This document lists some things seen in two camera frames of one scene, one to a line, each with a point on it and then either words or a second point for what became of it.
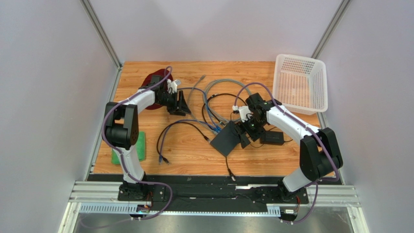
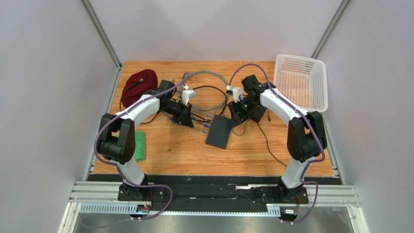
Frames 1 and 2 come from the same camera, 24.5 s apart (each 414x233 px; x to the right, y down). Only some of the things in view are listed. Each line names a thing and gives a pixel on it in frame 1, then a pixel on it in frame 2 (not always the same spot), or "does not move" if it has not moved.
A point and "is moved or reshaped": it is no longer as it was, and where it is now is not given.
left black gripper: [182, 105] does not move
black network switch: [227, 139] is moved or reshaped
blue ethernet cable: [217, 127] to [170, 117]
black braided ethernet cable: [166, 161] to [140, 80]
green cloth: [141, 147] does not move
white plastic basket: [300, 84] does not move
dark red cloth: [146, 80] to [135, 84]
